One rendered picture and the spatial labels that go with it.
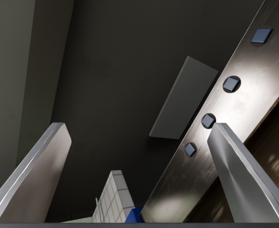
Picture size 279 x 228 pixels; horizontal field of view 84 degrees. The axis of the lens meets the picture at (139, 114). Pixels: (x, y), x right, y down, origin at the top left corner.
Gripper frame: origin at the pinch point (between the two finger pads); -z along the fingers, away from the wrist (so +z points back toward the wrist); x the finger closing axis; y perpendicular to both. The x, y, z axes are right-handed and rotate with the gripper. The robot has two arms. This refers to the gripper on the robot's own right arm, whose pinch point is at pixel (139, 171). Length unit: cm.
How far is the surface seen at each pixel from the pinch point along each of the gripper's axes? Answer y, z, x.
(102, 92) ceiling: 87, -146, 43
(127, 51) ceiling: 47, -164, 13
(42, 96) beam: 59, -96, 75
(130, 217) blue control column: 103, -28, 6
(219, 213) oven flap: 54, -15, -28
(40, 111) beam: 71, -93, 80
